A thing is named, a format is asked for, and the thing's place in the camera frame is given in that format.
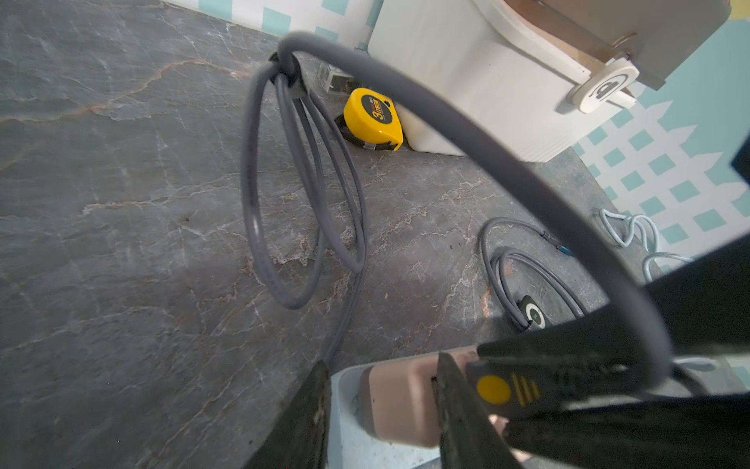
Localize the black mp3 player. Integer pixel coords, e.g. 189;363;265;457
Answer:
518;295;547;331

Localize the black relay module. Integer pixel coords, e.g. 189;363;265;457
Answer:
318;63;361;96

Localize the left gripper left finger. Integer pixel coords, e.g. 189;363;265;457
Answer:
243;361;331;468

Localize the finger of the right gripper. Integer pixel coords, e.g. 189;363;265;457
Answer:
477;236;749;358
506;393;749;468

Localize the white power strip cord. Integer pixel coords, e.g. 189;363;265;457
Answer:
595;207;696;285

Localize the pink USB charger adapter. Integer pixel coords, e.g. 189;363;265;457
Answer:
361;347;540;449

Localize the white toolbox brown lid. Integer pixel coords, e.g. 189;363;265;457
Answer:
368;0;732;162

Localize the grey USB cable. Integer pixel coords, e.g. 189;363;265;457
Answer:
477;216;590;333
239;31;675;421

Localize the white power strip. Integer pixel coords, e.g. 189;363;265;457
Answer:
325;351;722;469

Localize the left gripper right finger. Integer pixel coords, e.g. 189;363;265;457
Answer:
432;353;521;469

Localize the yellow tape measure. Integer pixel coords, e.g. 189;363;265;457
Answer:
334;88;404;152

